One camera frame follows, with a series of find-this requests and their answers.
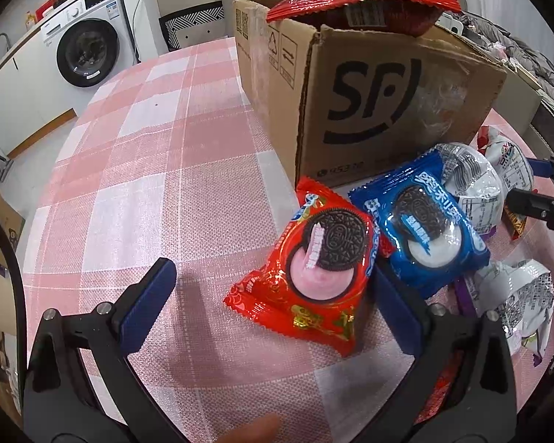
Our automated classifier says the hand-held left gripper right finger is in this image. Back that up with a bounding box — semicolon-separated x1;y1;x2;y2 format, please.
365;263;520;443

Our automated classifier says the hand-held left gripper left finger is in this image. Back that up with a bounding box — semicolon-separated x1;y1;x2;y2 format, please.
22;258;188;443

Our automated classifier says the yellow clear snack packet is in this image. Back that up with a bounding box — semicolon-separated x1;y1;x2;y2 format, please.
503;203;529;241

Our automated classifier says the red white snack packet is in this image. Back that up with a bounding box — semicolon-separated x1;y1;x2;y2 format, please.
478;127;534;195

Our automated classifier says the white purple snack packet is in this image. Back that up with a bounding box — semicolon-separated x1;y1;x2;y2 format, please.
436;143;506;241
457;258;554;365

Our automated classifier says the blue sandwich cookie packet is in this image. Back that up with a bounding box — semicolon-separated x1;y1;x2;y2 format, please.
348;150;490;300

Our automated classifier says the red sandwich cookie packet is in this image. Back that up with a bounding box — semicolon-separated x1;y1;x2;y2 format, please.
224;176;389;357

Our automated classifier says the brown cardboard box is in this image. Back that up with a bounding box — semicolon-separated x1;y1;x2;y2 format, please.
233;0;509;190

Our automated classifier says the person's left hand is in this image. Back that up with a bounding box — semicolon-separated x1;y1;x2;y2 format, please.
219;413;282;443

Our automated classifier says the grey duvet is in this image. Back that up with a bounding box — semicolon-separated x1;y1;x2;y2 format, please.
462;9;554;116

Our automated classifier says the pink plaid tablecloth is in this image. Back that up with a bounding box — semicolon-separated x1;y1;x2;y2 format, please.
21;37;554;443

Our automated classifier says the printed cardboard box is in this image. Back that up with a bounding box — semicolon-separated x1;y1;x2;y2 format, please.
0;185;26;264

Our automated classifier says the white kitchen cabinet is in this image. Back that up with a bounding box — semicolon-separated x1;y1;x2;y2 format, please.
0;23;79;158

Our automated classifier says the white washing machine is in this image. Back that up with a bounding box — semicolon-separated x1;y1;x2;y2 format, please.
40;0;137;88

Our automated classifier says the black white patterned chair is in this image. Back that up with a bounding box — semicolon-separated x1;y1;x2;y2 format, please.
159;2;225;51

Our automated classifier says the black cable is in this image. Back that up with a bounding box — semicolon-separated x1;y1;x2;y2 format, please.
0;200;28;379

